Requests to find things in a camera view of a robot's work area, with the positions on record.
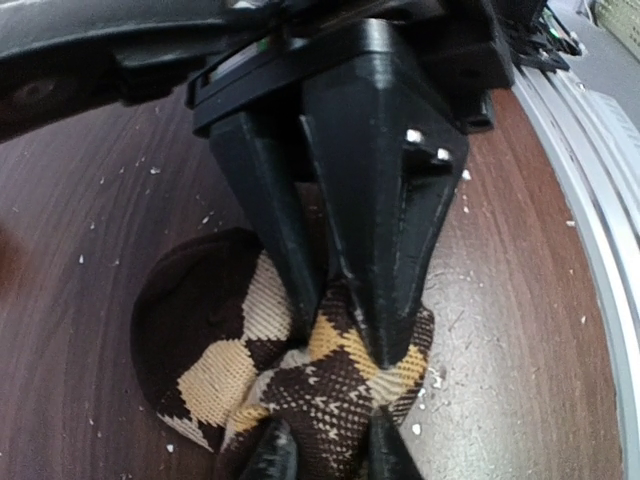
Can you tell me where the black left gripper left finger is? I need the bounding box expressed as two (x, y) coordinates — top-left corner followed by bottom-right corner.
(240, 419), (298, 480)

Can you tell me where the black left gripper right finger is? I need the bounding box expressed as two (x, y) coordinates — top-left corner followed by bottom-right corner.
(367, 412), (423, 480)

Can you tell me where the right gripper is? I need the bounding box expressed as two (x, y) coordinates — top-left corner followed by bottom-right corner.
(1, 1), (514, 342)

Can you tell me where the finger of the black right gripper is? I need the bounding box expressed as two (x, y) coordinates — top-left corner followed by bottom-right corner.
(302, 53), (469, 369)

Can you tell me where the aluminium front rail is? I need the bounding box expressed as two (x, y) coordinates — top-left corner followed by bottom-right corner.
(513, 1), (639, 479)

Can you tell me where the brown beige argyle sock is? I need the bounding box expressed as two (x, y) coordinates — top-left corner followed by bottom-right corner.
(130, 228), (435, 479)

